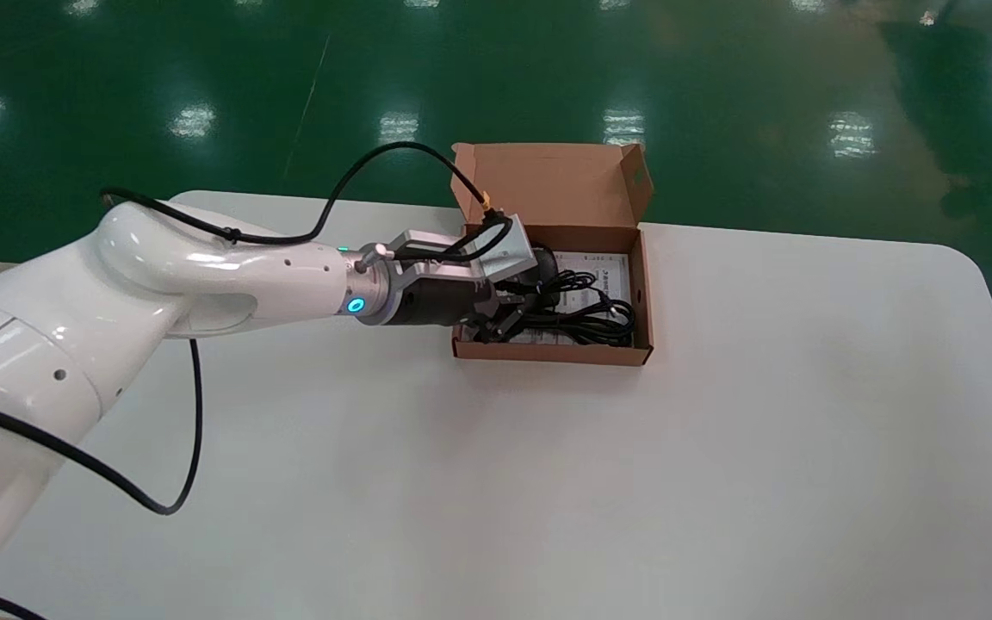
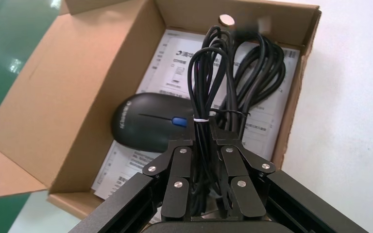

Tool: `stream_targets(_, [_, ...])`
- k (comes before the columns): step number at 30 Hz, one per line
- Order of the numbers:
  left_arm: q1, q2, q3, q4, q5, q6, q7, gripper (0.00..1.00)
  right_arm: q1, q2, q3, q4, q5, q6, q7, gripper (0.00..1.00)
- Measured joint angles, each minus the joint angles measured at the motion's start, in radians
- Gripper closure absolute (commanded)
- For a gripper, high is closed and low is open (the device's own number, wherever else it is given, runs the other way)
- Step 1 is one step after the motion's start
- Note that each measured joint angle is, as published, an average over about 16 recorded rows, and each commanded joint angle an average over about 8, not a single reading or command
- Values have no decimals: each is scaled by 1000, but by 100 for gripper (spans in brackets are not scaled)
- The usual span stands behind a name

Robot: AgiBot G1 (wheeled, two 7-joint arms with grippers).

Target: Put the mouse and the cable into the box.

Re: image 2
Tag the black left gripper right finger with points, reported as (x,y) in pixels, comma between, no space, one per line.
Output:
(238,167)

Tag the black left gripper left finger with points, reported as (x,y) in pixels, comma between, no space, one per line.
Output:
(177,167)

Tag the brown cardboard storage box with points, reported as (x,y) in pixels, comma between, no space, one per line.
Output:
(70,96)

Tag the white printed instruction sheet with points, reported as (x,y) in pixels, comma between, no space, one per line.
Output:
(167,64)

